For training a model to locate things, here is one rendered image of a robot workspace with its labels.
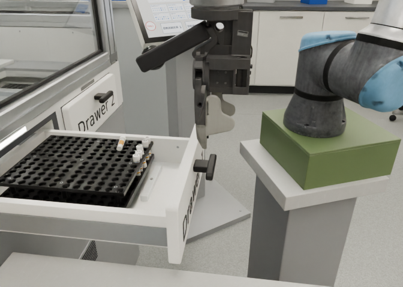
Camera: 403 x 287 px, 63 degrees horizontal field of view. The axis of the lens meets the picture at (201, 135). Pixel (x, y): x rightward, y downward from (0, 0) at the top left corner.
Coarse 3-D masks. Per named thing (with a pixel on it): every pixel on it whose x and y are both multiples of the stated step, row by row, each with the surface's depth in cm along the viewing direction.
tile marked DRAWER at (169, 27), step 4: (160, 24) 131; (164, 24) 132; (168, 24) 132; (172, 24) 133; (176, 24) 134; (180, 24) 135; (164, 28) 131; (168, 28) 132; (172, 28) 133; (176, 28) 133; (180, 28) 134; (164, 32) 131; (168, 32) 131; (172, 32) 132
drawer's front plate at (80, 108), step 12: (96, 84) 91; (108, 84) 97; (84, 96) 83; (72, 108) 77; (84, 108) 83; (96, 108) 90; (108, 108) 98; (72, 120) 78; (84, 120) 84; (96, 120) 91
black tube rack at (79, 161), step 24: (48, 144) 66; (72, 144) 66; (96, 144) 66; (24, 168) 58; (48, 168) 58; (72, 168) 58; (96, 168) 58; (120, 168) 58; (144, 168) 63; (24, 192) 56; (48, 192) 56; (72, 192) 56; (96, 192) 52; (120, 192) 57
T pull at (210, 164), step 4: (212, 156) 59; (196, 160) 58; (200, 160) 58; (204, 160) 58; (208, 160) 58; (212, 160) 58; (196, 164) 57; (200, 164) 57; (204, 164) 57; (208, 164) 57; (212, 164) 57; (196, 168) 56; (200, 168) 56; (204, 168) 56; (208, 168) 56; (212, 168) 56; (204, 172) 57; (208, 172) 54; (212, 172) 55; (208, 176) 54; (212, 176) 54; (208, 180) 55
